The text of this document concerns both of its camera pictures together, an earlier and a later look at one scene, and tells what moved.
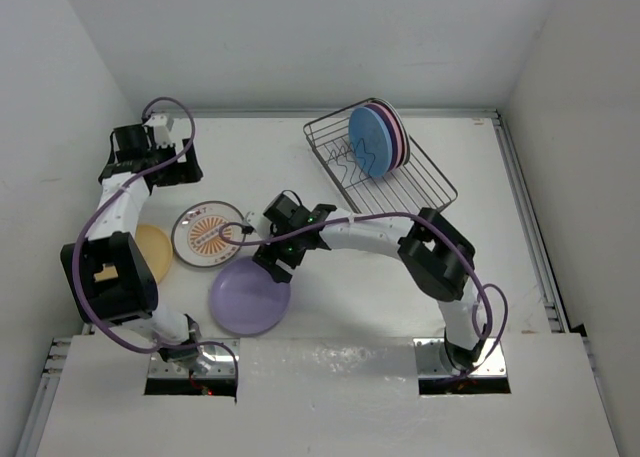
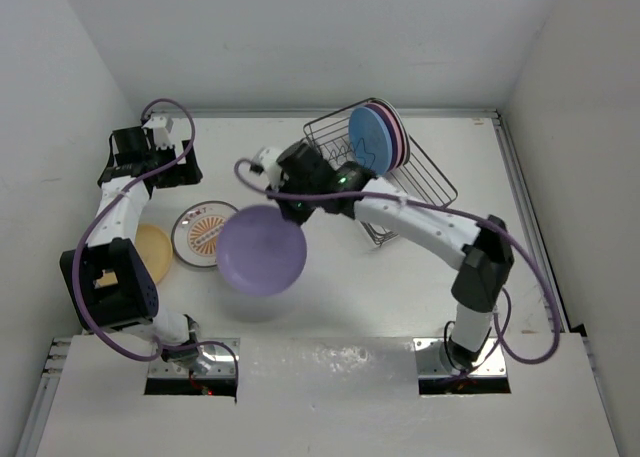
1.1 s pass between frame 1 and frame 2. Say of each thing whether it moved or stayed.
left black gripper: stayed
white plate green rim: stayed
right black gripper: moved
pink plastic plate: stayed
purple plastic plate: moved
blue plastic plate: stayed
